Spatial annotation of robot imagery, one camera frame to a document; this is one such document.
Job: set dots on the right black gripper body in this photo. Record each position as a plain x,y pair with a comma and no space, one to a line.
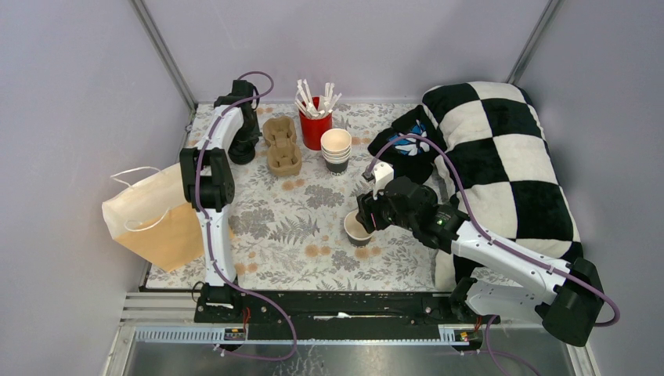
382,211

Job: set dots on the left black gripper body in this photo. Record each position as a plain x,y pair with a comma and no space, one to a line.
250,128

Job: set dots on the brown paper takeout bag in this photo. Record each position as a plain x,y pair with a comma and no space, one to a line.
153,219

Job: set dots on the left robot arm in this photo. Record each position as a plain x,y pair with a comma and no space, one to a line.
209,186

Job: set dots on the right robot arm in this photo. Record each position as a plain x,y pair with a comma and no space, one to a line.
565,298

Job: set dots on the stack of black lids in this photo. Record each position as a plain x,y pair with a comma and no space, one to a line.
242,155

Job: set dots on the stacked cardboard cup carriers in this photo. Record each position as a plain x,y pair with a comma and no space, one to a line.
284,156

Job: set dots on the black cloth blue print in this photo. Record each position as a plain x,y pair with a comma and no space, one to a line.
410,157

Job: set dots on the red straw holder cup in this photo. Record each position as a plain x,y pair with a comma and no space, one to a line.
313,129

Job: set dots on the stack of paper cups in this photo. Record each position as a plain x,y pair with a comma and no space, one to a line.
336,147

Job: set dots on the floral patterned table mat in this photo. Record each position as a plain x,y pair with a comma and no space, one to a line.
287,232

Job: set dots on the black white checkered pillow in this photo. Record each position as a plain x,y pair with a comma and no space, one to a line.
493,136

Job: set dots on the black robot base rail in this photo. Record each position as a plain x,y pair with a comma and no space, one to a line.
332,315

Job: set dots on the left aluminium frame post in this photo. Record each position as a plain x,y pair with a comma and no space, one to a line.
158,42

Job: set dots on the aluminium frame post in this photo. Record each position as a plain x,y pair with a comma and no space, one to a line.
158,42
546,19

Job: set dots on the right aluminium frame post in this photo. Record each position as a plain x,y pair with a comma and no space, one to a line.
546,19

